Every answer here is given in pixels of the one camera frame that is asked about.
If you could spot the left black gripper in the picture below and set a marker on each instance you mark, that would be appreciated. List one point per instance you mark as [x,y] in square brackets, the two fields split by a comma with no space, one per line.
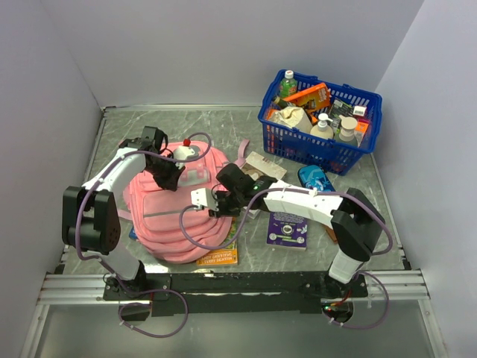
[171,182]

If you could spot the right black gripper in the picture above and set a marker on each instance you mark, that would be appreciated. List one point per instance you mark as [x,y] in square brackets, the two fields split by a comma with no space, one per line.
[221,212]

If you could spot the pink student backpack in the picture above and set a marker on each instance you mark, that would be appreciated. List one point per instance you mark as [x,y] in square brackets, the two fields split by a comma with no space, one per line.
[155,212]

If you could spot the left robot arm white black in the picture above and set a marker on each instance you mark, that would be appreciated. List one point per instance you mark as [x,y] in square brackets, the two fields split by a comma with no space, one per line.
[90,219]

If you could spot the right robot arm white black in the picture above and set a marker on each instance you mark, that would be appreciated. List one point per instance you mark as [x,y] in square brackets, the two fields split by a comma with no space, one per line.
[354,220]

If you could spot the beige crumpled bag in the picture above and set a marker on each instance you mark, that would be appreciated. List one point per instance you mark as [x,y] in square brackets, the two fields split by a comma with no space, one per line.
[292,117]

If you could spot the white coffee cover book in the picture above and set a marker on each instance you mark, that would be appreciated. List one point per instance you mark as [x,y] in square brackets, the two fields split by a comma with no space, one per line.
[255,165]

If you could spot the purple book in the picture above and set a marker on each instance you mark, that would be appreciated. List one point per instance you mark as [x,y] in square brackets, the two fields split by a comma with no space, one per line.
[287,231]

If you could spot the orange treehouse book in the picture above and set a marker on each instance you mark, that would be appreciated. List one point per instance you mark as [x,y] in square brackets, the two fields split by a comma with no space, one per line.
[222,257]

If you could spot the blue treehouse book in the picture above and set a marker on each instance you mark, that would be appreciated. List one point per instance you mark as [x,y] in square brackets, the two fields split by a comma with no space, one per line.
[132,234]

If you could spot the blue shark pencil case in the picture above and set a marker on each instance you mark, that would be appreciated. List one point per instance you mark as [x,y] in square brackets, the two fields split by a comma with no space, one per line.
[314,177]

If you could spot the brown leather wallet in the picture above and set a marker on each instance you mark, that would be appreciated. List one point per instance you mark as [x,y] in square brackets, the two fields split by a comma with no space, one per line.
[331,233]

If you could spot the blue plastic basket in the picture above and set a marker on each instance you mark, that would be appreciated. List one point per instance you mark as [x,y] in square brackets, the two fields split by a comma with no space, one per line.
[315,122]

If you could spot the green drink bottle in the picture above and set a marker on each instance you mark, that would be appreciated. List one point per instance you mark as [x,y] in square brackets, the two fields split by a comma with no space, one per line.
[288,85]

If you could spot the grey pump bottle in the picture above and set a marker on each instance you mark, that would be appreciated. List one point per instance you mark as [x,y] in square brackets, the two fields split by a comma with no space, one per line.
[346,133]

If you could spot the orange box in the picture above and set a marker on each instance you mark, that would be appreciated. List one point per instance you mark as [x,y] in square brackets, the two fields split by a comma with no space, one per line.
[312,99]

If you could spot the dark green packet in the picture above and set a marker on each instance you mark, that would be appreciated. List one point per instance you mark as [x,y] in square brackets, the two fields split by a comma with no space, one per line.
[340,107]

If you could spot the small orange packet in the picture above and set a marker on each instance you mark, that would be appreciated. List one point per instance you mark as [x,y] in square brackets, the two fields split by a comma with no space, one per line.
[361,130]

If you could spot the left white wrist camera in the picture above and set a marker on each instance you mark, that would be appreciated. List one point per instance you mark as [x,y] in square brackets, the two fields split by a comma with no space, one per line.
[186,151]

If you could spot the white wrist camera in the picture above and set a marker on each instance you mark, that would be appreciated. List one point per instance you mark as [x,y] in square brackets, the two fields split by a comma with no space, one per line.
[204,198]
[186,151]

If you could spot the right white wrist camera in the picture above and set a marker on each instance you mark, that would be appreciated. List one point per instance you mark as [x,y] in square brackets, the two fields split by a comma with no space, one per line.
[204,198]

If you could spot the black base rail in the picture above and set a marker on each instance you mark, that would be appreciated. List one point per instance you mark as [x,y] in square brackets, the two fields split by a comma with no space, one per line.
[236,292]

